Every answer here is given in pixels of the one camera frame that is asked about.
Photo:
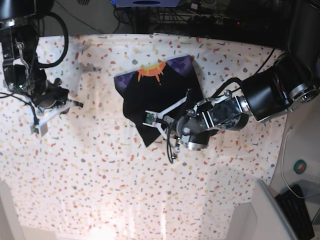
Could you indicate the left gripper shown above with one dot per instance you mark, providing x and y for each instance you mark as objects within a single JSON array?
[{"x": 190, "y": 130}]

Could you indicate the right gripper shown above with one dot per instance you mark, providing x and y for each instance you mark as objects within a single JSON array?
[{"x": 52, "y": 95}]

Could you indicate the black t-shirt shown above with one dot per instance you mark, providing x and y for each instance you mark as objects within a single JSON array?
[{"x": 155, "y": 88}]

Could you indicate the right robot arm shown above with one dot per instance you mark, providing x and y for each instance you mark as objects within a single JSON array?
[{"x": 19, "y": 38}]

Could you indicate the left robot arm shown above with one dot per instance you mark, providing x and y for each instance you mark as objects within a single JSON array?
[{"x": 291, "y": 82}]

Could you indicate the terrazzo pattern table cloth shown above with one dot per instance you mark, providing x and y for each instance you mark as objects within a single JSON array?
[{"x": 91, "y": 176}]

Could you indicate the black power strip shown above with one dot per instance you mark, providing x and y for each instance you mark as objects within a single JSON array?
[{"x": 214, "y": 19}]

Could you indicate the green tape roll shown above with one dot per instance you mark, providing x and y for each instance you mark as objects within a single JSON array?
[{"x": 299, "y": 167}]

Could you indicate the grey laptop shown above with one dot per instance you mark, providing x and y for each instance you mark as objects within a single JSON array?
[{"x": 272, "y": 224}]

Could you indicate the black keyboard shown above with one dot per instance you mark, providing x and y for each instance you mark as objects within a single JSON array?
[{"x": 297, "y": 214}]

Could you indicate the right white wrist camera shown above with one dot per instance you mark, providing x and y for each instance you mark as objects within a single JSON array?
[{"x": 45, "y": 115}]

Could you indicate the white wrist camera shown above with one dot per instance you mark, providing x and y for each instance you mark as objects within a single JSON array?
[
  {"x": 45, "y": 115},
  {"x": 165, "y": 119}
]

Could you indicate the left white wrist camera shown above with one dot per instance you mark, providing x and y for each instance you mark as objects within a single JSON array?
[{"x": 165, "y": 119}]

